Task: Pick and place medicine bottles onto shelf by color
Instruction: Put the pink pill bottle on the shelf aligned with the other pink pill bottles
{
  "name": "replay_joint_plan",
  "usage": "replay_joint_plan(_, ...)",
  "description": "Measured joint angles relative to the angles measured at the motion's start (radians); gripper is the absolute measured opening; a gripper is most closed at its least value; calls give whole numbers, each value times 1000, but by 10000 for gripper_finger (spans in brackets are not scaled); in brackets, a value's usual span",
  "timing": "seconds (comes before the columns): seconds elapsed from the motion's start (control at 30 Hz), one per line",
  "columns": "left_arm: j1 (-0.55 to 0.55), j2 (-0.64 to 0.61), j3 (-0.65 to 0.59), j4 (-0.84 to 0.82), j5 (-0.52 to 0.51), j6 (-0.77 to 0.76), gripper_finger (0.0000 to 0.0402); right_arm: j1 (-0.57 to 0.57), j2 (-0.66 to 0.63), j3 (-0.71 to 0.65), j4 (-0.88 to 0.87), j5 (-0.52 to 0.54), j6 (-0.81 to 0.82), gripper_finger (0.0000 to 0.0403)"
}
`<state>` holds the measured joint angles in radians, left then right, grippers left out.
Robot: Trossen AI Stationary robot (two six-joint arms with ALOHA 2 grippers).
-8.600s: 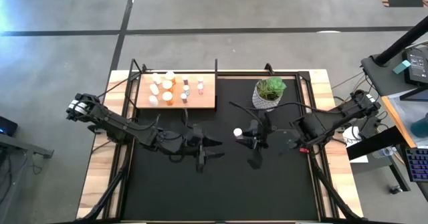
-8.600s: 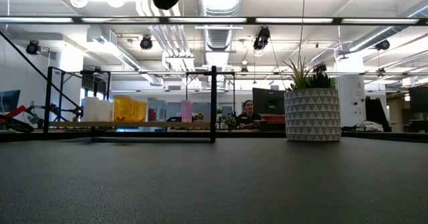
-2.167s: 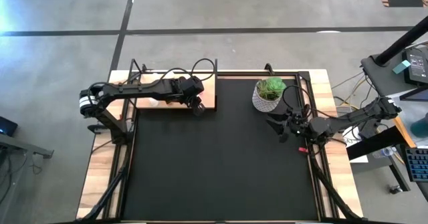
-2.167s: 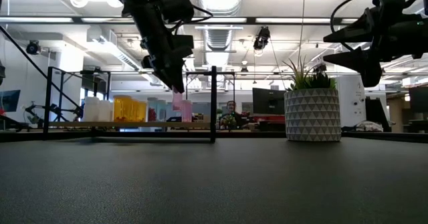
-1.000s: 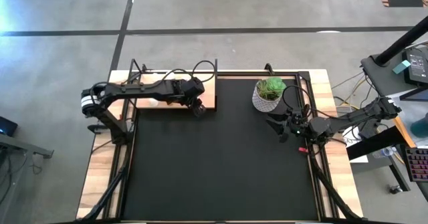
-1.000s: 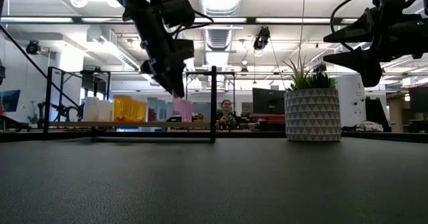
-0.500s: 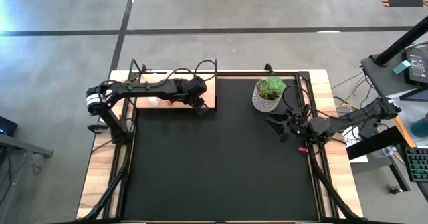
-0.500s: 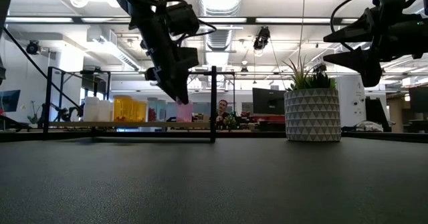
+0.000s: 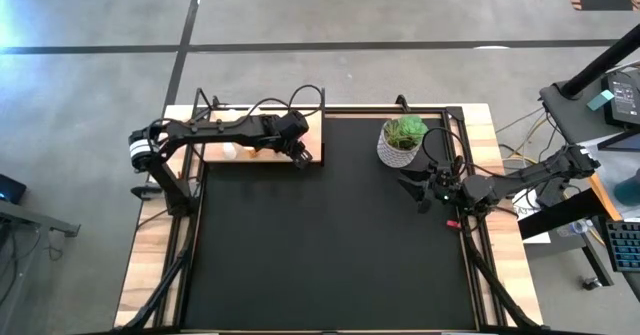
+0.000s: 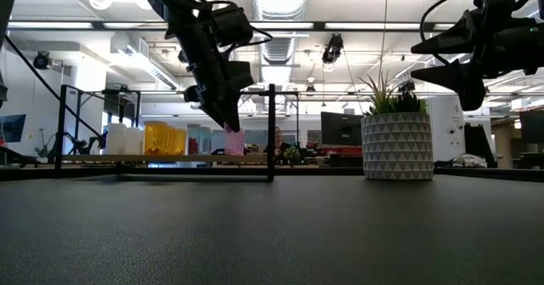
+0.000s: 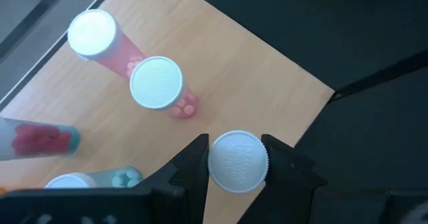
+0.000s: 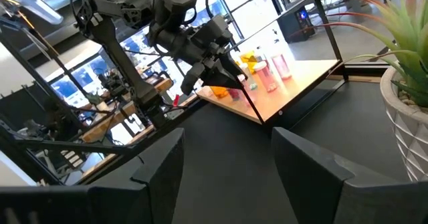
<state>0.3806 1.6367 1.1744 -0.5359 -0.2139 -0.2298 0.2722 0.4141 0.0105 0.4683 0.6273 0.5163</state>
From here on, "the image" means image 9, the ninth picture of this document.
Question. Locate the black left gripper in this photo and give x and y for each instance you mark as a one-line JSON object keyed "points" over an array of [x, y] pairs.
{"points": [[280, 137]]}

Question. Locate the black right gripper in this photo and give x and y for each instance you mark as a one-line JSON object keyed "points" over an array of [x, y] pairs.
{"points": [[445, 185]]}

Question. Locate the amber pill bottle white cap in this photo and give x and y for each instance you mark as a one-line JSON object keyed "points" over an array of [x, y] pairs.
{"points": [[252, 151]]}

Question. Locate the large white plastic bottle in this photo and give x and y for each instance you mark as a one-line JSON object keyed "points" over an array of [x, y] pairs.
{"points": [[229, 150]]}

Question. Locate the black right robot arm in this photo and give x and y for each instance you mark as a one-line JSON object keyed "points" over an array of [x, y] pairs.
{"points": [[525, 182]]}

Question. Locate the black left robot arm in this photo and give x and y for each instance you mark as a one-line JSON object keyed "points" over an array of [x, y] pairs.
{"points": [[200, 130]]}

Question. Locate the wooden shelf board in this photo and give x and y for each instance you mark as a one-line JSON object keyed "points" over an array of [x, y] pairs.
{"points": [[312, 140]]}

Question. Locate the small red clip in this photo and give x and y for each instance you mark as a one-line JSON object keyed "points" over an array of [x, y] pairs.
{"points": [[452, 223]]}

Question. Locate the potted plant patterned grey pot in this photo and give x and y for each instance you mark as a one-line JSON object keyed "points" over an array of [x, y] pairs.
{"points": [[400, 140]]}

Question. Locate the clear plastic water bottle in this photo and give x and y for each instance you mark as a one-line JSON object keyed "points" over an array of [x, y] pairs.
{"points": [[575, 227]]}

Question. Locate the teal block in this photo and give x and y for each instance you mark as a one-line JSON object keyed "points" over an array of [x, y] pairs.
{"points": [[600, 100]]}

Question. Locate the teal round object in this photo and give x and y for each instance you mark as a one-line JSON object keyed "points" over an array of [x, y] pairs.
{"points": [[630, 192]]}

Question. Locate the black flat device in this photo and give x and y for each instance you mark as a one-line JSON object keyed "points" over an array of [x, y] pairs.
{"points": [[622, 100]]}

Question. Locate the black pole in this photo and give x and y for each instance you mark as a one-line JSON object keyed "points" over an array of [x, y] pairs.
{"points": [[600, 62]]}

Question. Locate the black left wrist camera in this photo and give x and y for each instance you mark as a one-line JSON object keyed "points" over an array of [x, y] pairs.
{"points": [[294, 124]]}

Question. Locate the black metal table frame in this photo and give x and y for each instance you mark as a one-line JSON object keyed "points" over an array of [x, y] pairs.
{"points": [[452, 115]]}

